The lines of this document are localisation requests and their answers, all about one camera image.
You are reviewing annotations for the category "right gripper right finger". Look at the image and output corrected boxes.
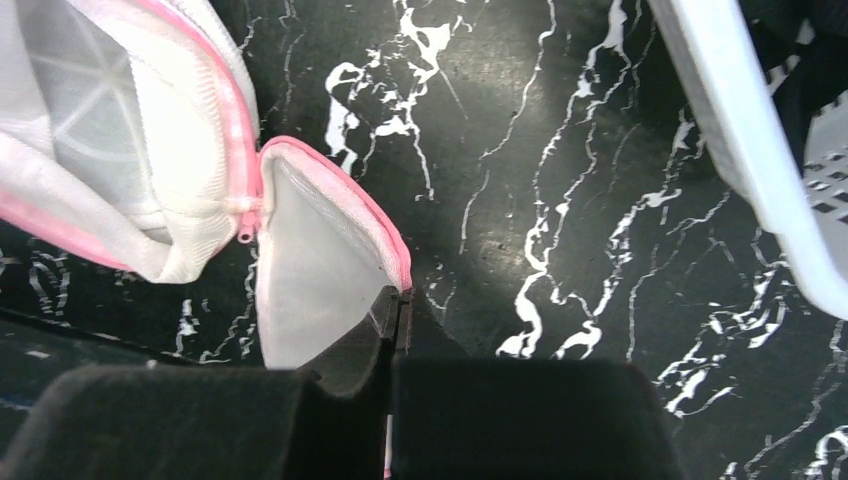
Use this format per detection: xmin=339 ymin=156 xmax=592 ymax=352
xmin=390 ymin=292 xmax=686 ymax=479

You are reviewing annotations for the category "black base frame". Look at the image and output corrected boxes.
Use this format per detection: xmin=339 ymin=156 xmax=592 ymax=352
xmin=1 ymin=310 xmax=193 ymax=452

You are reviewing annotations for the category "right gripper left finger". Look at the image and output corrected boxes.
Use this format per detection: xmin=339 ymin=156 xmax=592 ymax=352
xmin=1 ymin=288 xmax=401 ymax=479

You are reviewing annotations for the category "white mesh bag pink zipper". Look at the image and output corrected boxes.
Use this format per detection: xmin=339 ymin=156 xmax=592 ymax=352
xmin=1 ymin=1 xmax=412 ymax=369

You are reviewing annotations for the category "white plastic basket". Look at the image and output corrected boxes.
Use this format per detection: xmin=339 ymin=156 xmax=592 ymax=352
xmin=650 ymin=1 xmax=847 ymax=319

